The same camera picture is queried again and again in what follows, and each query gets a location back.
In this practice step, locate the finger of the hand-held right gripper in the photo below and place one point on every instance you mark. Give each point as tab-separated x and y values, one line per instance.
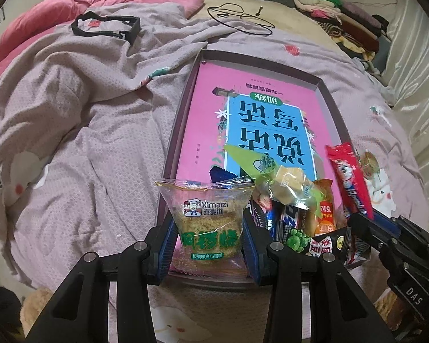
391	221
366	230

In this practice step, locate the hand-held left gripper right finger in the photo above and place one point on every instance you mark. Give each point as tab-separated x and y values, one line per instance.
252	257

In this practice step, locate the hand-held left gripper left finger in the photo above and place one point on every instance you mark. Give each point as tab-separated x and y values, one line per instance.
166	253

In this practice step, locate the dark blue cookie packet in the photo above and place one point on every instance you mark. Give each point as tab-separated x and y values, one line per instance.
266	221

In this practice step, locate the orange bread packet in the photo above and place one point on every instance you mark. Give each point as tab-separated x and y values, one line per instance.
325	207

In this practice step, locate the clear cake packet green print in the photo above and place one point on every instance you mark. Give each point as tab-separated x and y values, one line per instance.
207	228

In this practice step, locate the black snack packet green peas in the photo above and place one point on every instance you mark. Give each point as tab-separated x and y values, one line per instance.
318	244

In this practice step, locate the brown chocolate bar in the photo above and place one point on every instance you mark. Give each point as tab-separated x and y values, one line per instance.
289	219

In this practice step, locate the long red snack packet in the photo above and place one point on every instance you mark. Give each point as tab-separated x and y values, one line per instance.
346	178

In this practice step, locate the lime green cake packet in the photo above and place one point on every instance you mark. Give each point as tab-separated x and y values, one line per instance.
289	182

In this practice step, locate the blue snack packet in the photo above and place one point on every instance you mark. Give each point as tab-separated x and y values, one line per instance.
221	175

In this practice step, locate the pink printed box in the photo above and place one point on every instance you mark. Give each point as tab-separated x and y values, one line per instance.
207	114

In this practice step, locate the tan plush toy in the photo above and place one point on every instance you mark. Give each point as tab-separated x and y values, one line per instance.
35	307

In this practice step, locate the cream curtain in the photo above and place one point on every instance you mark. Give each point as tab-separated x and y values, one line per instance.
422	78

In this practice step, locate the white crumpled garment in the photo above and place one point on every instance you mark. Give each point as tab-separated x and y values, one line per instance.
375	75

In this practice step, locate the mauve printed blanket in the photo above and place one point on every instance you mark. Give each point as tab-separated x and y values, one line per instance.
93	114

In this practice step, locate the pile of folded clothes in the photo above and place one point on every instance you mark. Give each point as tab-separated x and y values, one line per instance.
329	10

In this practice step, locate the black plastic frame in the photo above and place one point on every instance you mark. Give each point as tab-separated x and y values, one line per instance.
134	28

